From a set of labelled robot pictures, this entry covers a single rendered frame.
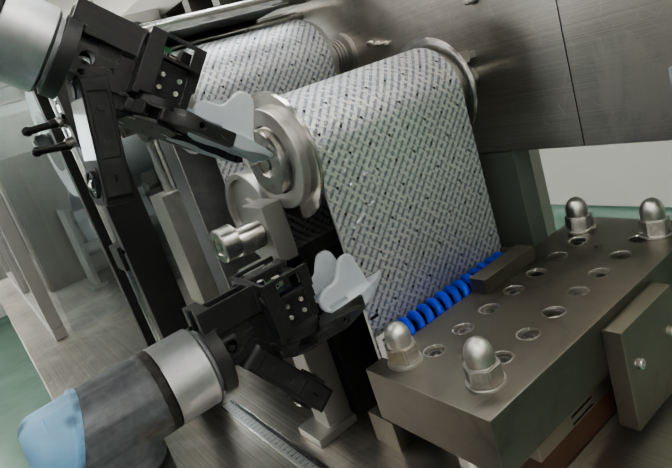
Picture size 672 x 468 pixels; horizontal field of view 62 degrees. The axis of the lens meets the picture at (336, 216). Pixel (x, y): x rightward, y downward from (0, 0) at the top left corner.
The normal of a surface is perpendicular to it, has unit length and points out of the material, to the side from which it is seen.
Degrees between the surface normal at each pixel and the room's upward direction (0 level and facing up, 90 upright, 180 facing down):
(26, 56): 112
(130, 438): 99
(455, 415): 90
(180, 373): 61
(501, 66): 90
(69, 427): 50
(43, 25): 78
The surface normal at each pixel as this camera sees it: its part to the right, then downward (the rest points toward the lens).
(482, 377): -0.37, 0.36
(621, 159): -0.76, 0.39
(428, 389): -0.30, -0.92
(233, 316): 0.57, 0.04
